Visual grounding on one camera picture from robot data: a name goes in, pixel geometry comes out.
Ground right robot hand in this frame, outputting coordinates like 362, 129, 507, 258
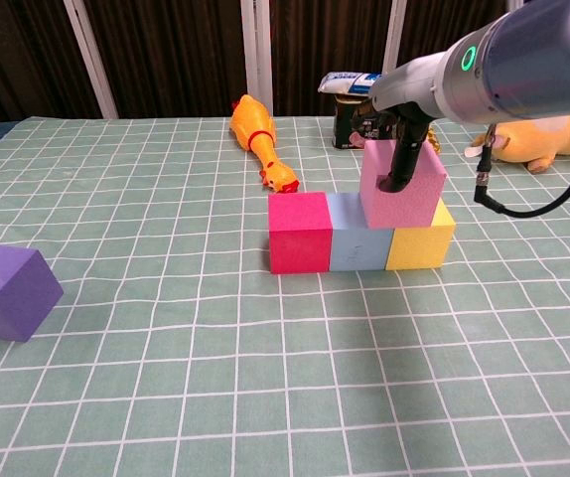
352, 51, 453, 194

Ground pink foam cube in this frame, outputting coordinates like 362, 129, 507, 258
358, 139, 448, 230

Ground yellow foam cube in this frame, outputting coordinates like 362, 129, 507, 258
385, 198, 457, 271

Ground red foam cube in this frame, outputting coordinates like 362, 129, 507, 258
268, 191, 335, 275

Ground purple foam cube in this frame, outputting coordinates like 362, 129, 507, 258
0, 242, 65, 343

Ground white blue toothpaste tube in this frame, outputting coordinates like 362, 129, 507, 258
318, 71, 386, 96

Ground dark luncheon meat tin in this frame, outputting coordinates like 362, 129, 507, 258
333, 93, 396, 151

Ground yellow plush animal toy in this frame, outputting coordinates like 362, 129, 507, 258
464, 112, 570, 174

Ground yellow rubber chicken toy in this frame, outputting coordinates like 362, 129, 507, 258
228, 94, 300, 196

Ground light blue foam cube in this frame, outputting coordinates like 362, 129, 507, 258
325, 192, 396, 272

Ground dark brown curtain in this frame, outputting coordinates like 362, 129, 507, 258
0, 0, 570, 128

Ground green checked tablecloth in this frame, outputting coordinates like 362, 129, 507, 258
0, 114, 570, 477

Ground white partition frame post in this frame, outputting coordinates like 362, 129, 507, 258
63, 0, 119, 119
381, 0, 408, 76
239, 0, 274, 116

